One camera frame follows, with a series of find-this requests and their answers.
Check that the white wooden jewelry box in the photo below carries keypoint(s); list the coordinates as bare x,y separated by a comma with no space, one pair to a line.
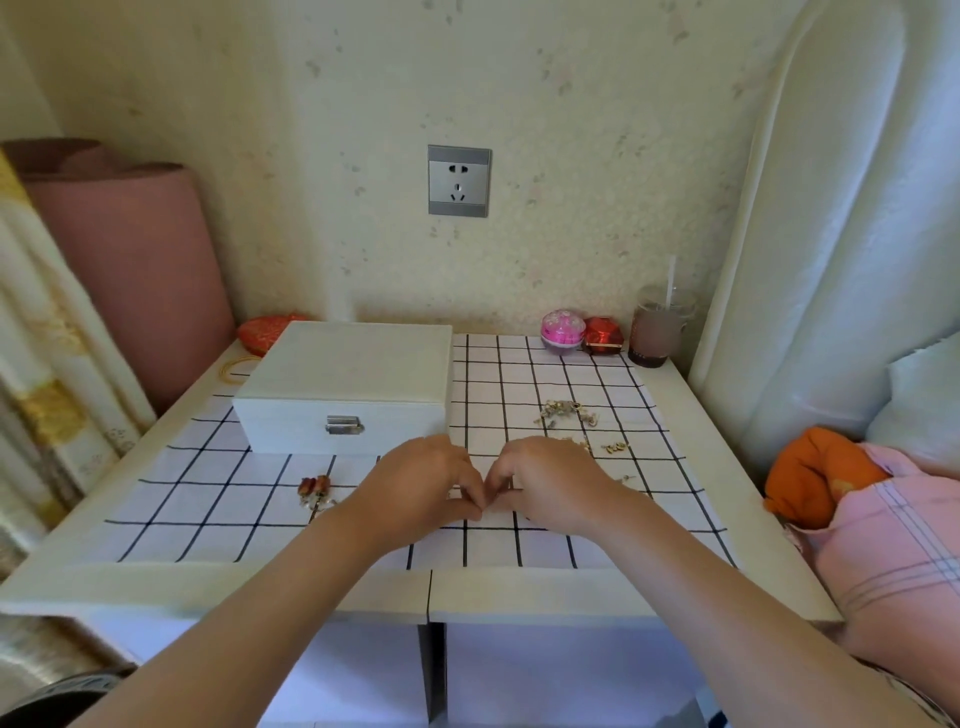
352,367

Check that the white black-grid table cloth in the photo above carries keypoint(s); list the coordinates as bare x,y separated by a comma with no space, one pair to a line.
210,502

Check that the person's black printed trousers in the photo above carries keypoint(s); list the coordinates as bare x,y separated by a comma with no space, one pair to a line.
60,701

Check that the person's left forearm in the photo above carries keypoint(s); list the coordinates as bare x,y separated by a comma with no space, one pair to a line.
240,637

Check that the person's right hand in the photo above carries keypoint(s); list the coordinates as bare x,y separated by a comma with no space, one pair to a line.
562,487

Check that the thin gold bangle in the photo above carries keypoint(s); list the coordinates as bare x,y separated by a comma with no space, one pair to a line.
225,373

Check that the grey wall socket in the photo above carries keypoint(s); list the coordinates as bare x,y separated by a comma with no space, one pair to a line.
459,181

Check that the red faceted gift box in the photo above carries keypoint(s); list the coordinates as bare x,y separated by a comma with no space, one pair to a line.
603,336

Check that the orange plush cushion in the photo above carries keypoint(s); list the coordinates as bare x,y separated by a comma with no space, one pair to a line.
817,476

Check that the cream gold floral curtain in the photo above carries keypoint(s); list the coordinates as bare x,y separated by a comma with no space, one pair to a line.
52,390

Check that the white drinking straw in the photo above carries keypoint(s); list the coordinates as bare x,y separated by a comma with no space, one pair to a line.
670,281

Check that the person's left hand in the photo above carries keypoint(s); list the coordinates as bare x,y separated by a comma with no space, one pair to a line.
416,491

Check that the white padded headboard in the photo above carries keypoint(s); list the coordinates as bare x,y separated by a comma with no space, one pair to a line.
810,225

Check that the red-brown drop earring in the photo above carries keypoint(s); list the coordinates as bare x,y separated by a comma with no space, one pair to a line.
322,485
306,487

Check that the clear plastic drink cup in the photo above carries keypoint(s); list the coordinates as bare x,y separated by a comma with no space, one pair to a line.
658,337

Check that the pink rolled mat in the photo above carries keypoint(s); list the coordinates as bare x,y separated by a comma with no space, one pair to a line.
142,277

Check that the person's right forearm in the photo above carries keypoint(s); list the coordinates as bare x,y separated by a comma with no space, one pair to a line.
750,637

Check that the red heart-shaped box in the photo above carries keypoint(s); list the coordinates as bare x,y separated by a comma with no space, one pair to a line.
266,334

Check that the pile of mixed earrings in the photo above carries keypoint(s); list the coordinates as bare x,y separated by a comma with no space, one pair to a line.
562,410

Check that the pink plaid blanket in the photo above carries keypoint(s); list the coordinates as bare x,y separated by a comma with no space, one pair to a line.
900,562

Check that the pink round trinket box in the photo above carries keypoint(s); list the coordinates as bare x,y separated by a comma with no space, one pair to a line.
562,331

